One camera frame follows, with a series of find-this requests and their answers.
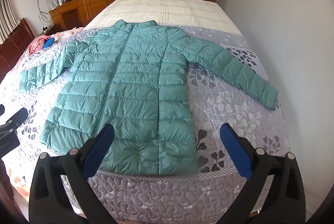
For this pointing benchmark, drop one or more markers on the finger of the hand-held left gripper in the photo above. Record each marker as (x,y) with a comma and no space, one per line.
(17,117)

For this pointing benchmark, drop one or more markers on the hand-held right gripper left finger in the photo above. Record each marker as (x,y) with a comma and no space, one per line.
(97,153)

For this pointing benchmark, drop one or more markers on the beige striped blanket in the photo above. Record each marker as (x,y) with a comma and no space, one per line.
(161,8)

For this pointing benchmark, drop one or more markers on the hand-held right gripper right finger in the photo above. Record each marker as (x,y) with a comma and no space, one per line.
(237,151)

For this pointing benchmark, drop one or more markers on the wooden desk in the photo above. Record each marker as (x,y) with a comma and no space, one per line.
(70,11)

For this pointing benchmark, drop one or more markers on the striped curtain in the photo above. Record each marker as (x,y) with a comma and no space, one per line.
(6,17)

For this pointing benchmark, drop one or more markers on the white router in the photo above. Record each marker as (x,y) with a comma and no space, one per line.
(53,4)

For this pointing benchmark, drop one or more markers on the grey floral quilt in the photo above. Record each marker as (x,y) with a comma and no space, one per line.
(229,109)

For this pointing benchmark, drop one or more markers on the pink patterned cloth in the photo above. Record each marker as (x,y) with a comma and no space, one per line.
(36,44)

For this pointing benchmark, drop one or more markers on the teal puffer jacket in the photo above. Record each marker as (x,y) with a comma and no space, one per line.
(135,93)

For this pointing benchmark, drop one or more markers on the dark red wooden headboard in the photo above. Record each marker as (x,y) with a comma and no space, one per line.
(17,41)

